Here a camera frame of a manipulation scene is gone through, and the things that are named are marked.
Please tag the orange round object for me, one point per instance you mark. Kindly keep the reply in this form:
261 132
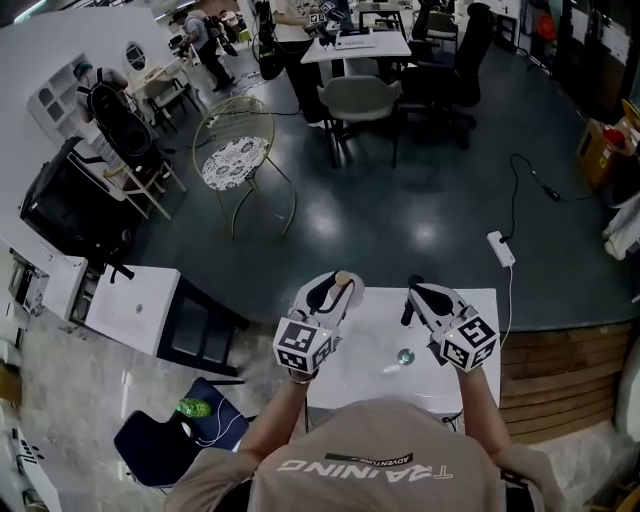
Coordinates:
546 27

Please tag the red object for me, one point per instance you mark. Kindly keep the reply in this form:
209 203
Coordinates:
614 137

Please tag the small black faucet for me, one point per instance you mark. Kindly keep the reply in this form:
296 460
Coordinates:
120 272

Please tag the white table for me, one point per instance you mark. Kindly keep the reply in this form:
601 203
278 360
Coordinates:
380 47

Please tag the white power strip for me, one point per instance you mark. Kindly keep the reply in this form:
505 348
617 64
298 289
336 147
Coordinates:
501 248

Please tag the oval wall mirror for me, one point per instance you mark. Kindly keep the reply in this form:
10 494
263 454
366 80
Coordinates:
135 56

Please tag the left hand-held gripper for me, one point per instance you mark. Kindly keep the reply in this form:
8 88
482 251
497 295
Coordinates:
302 345

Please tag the cardboard box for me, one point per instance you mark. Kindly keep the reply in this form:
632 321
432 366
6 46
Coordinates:
595 155

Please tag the black office chair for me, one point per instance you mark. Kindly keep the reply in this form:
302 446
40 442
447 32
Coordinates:
435 25
465 65

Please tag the person's beige t-shirt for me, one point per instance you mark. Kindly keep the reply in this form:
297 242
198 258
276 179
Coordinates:
375 430

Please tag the green plastic toy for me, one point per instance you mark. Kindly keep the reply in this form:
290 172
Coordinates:
192 408

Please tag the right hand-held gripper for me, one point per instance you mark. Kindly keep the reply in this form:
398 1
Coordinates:
465 342

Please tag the dark blue chair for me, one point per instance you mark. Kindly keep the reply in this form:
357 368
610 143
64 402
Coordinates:
150 450

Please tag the black framed glass doors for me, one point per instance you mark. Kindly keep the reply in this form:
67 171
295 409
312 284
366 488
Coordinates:
590 50

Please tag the person's left forearm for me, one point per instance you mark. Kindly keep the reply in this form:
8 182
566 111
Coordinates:
270 420

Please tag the grey shell chair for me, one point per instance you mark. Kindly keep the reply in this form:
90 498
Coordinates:
357 97

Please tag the white arched cabinet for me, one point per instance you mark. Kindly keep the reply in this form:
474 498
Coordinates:
55 100

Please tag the large black appliance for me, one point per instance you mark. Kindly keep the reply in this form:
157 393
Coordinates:
70 200

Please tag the small beige round object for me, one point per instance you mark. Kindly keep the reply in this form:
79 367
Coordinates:
356 297

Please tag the person's right forearm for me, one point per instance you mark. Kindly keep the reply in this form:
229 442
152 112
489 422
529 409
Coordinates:
482 410

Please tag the white low cabinet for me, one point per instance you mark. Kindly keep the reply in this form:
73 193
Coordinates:
130 310

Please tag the light wooden chair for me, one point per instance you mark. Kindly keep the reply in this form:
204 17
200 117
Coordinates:
145 180

